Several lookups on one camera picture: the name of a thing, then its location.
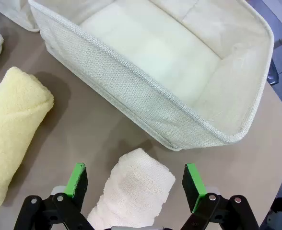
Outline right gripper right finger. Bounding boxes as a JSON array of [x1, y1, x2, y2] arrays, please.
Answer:
[[179, 163, 260, 230]]

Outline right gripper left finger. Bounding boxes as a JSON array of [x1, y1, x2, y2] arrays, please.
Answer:
[[13, 162, 94, 230]]

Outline pink towel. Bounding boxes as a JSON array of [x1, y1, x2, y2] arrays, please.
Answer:
[[87, 148, 176, 230]]

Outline yellow towel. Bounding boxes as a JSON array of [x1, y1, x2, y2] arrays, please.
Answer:
[[0, 66, 55, 218]]

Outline cream fabric basket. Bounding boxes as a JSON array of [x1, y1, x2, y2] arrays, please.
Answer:
[[27, 0, 275, 151], [0, 0, 41, 33]]

